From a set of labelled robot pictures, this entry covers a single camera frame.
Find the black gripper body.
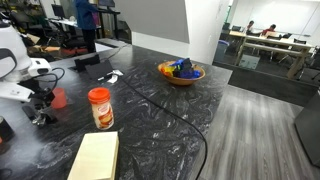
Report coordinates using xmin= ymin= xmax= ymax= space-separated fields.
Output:
xmin=27 ymin=78 xmax=57 ymax=105

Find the black cabinet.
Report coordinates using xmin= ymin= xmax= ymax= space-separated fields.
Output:
xmin=293 ymin=87 xmax=320 ymax=168

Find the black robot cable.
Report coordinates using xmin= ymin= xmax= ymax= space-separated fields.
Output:
xmin=32 ymin=67 xmax=67 ymax=92

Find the black can opener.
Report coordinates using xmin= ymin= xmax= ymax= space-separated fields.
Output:
xmin=21 ymin=104 xmax=47 ymax=128

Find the orange plastic cup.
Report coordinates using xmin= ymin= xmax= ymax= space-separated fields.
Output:
xmin=50 ymin=87 xmax=68 ymax=110

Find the long wooden meeting table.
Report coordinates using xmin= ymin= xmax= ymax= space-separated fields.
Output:
xmin=228 ymin=30 xmax=313 ymax=80

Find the blue trash bin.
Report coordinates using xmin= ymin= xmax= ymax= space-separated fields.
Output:
xmin=214 ymin=39 xmax=231 ymax=63

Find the dark blue toy piece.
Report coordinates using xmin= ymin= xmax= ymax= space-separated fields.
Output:
xmin=179 ymin=69 xmax=202 ymax=80

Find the black standing desk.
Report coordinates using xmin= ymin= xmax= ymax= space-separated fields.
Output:
xmin=96 ymin=5 xmax=122 ymax=40

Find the dark floor mat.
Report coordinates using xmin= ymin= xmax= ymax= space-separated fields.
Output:
xmin=227 ymin=67 xmax=318 ymax=108

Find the standing person in blue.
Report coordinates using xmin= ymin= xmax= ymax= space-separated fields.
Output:
xmin=73 ymin=0 xmax=99 ymax=54

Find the translucent storage box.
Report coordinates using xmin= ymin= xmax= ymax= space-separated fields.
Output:
xmin=238 ymin=53 xmax=261 ymax=71

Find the black toy block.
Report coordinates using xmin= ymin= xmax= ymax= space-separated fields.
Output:
xmin=172 ymin=57 xmax=195 ymax=79

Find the long black counter cable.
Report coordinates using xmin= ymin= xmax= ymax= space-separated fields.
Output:
xmin=119 ymin=77 xmax=208 ymax=180

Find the black box stand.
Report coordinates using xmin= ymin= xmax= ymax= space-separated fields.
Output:
xmin=73 ymin=53 xmax=101 ymax=73

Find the seated person red shirt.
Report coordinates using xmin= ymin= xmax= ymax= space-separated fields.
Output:
xmin=261 ymin=24 xmax=277 ymax=37

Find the light blue toy piece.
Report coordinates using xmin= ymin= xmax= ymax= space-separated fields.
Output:
xmin=170 ymin=58 xmax=185 ymax=68

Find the black office chair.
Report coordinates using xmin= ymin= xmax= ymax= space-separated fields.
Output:
xmin=292 ymin=37 xmax=307 ymax=45

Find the black flat tablet device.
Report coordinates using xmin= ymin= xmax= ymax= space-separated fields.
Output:
xmin=84 ymin=59 xmax=114 ymax=81

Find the yellow toy piece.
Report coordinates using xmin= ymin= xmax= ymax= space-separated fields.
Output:
xmin=164 ymin=65 xmax=177 ymax=77

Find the pale yellow wooden block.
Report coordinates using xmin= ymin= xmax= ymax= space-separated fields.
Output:
xmin=66 ymin=130 xmax=120 ymax=180

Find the seated person dark hair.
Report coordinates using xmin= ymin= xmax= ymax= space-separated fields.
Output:
xmin=245 ymin=19 xmax=255 ymax=35

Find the thin grey counter cable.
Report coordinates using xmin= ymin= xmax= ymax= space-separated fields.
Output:
xmin=99 ymin=44 xmax=130 ymax=63

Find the brown wooden bowl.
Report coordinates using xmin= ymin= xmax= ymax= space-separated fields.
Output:
xmin=157 ymin=60 xmax=206 ymax=87

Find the black computer monitor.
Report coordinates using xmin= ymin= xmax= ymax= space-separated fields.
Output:
xmin=50 ymin=3 xmax=67 ymax=20

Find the white paper scrap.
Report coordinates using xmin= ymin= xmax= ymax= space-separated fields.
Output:
xmin=105 ymin=69 xmax=125 ymax=85

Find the creamer bottle with orange lid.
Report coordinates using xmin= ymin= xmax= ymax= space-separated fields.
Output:
xmin=87 ymin=87 xmax=115 ymax=131

